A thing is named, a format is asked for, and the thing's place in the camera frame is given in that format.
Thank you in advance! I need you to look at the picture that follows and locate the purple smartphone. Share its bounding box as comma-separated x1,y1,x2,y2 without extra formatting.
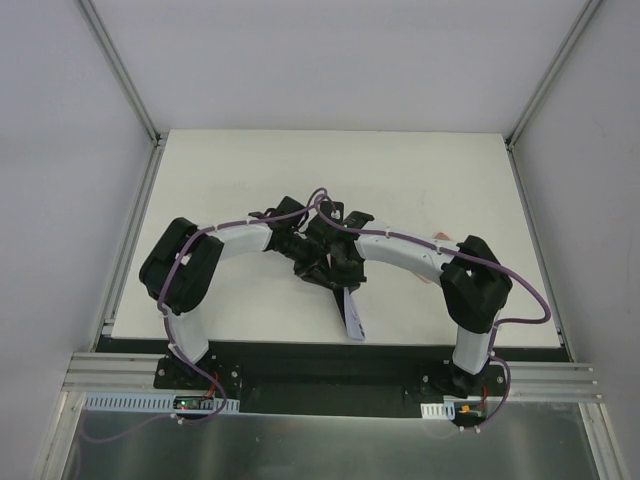
333,287,366,342

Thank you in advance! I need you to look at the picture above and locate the pink phone case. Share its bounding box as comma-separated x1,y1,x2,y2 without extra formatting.
413,230,451,286

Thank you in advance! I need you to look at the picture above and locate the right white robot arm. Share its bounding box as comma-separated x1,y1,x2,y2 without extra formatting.
302,201,513,395

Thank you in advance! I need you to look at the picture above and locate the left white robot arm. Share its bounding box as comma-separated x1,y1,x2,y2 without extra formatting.
139,196,329,389

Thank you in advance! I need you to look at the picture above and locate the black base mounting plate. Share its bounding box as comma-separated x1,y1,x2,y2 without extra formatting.
97,338,511,420

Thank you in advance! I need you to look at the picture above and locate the right white cable duct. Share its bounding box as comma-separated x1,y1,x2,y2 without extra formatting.
420,402,455,421

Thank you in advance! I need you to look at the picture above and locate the white cable duct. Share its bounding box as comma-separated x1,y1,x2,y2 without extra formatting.
420,402,455,421
84,392,240,415

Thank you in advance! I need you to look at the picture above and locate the right aluminium side rail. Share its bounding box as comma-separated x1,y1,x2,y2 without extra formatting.
505,145,575,361

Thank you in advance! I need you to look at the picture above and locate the aluminium side rail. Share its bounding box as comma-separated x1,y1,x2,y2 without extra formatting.
87,133,169,352
505,145,575,361

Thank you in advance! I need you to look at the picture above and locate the left aluminium side rail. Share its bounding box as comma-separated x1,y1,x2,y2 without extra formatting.
87,133,169,352

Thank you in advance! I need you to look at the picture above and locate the front aluminium cross rail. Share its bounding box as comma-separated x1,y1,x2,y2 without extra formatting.
62,349,169,391

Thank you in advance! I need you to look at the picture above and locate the left white cable duct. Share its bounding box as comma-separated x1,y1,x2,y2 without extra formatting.
84,392,240,415

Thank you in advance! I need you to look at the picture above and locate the left aluminium frame post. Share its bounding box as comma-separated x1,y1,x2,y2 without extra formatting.
75,0,162,146

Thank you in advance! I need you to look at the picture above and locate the aluminium frame post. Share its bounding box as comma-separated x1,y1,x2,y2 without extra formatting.
75,0,162,146
505,0,605,152

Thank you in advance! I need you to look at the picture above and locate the right aluminium frame post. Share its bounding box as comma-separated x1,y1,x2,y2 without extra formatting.
505,0,605,152

